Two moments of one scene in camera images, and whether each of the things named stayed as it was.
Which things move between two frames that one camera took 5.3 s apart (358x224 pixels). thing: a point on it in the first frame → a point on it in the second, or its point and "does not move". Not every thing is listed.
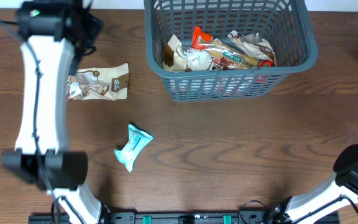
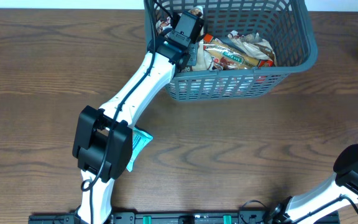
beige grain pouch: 253,45 does not move
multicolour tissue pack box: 215,86 does not move
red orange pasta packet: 225,56 does not move
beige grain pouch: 109,82 → 164,24
